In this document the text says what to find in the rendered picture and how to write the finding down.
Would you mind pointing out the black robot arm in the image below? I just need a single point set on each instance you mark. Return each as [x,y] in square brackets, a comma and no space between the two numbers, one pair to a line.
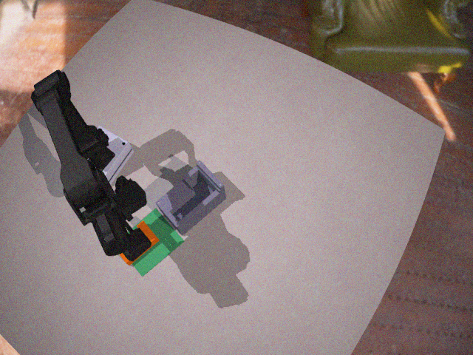
[85,184]

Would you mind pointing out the orange l-shaped part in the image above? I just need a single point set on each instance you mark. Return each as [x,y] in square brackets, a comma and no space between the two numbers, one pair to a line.
[149,233]

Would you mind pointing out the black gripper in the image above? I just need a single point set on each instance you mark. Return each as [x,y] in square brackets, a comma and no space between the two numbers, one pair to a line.
[140,241]

